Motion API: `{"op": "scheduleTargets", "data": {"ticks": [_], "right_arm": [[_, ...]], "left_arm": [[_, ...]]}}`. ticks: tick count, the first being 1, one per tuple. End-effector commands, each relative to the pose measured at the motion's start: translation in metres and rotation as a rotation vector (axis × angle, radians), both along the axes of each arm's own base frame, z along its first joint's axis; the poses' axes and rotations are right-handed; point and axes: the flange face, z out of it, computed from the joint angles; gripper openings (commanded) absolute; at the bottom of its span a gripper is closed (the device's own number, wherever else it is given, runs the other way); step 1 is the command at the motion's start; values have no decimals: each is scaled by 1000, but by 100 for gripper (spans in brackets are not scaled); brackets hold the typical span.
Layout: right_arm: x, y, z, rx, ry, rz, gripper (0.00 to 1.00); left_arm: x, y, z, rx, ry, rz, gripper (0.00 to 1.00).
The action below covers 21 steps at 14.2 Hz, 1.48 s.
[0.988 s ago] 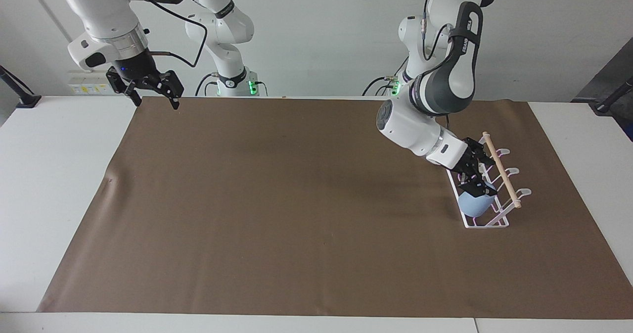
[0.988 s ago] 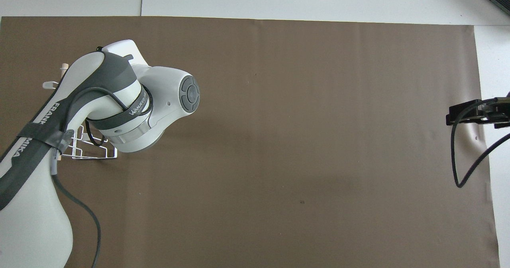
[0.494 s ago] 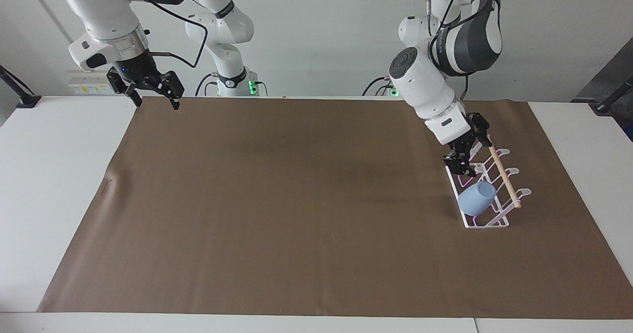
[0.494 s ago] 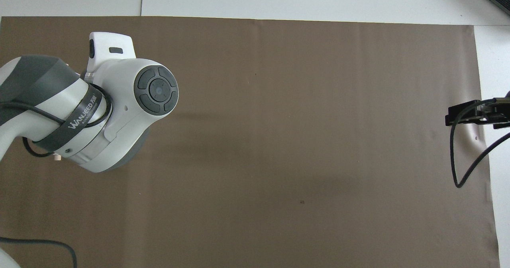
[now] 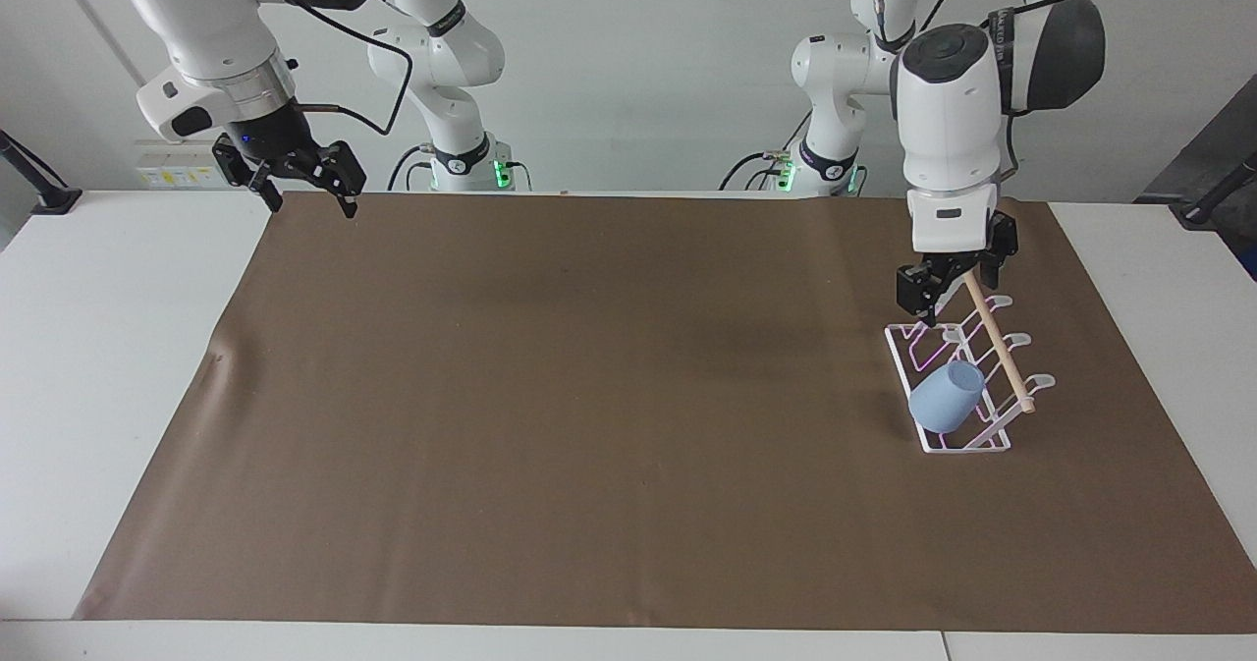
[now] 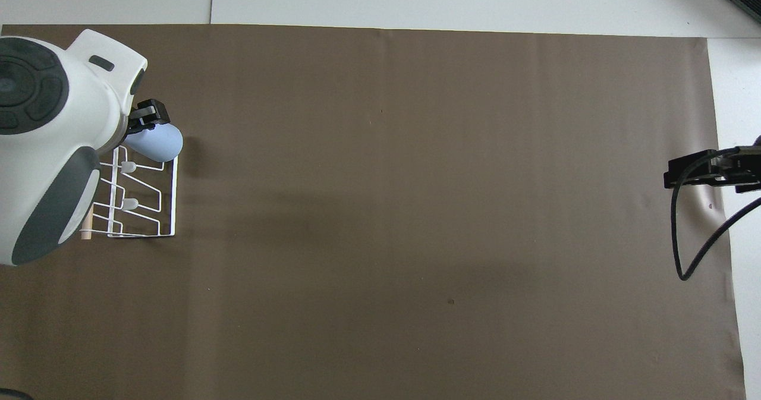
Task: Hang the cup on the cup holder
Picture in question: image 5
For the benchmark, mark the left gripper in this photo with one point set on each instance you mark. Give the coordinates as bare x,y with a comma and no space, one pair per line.
970,258

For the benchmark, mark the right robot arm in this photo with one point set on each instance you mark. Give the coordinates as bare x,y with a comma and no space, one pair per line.
211,23

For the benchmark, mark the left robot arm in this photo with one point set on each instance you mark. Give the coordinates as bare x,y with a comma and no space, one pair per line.
948,131

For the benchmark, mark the white wall socket strip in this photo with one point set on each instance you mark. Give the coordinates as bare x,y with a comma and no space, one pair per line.
177,172

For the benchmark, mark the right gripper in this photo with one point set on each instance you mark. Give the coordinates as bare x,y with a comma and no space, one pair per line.
265,133

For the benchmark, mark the black stand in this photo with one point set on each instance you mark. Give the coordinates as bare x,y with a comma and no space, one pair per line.
1213,199
39,185

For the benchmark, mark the light blue cup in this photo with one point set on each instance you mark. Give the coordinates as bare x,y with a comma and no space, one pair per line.
945,401

